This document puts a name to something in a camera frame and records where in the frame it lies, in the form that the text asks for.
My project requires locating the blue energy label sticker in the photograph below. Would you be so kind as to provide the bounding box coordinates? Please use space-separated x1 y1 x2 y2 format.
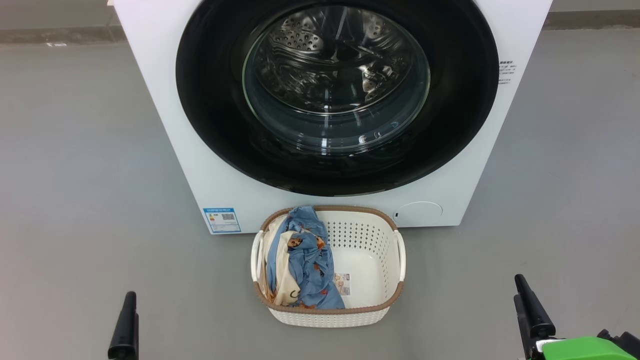
202 207 242 234

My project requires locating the cream garment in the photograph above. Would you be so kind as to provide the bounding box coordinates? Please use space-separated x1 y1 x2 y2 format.
257 216 302 307

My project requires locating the cream perforated laundry basket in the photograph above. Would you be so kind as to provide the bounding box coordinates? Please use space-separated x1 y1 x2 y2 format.
250 205 407 328

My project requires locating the stainless steel washing machine drum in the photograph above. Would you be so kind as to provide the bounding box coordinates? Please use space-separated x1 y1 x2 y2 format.
242 5 431 153

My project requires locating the round filter cover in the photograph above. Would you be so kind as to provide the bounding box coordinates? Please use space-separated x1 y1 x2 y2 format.
395 201 444 223

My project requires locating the printed text label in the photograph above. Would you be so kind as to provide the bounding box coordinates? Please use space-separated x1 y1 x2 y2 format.
498 61 518 85

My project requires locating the blue cartoon print garment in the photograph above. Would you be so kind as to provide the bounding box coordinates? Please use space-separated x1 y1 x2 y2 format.
266 205 346 310

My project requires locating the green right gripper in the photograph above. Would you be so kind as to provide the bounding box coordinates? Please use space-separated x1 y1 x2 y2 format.
514 274 640 360

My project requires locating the white front-load washing machine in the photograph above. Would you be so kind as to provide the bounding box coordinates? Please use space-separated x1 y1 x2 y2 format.
114 0 553 236

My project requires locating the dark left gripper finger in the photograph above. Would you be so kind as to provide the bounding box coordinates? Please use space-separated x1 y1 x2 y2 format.
108 291 139 360

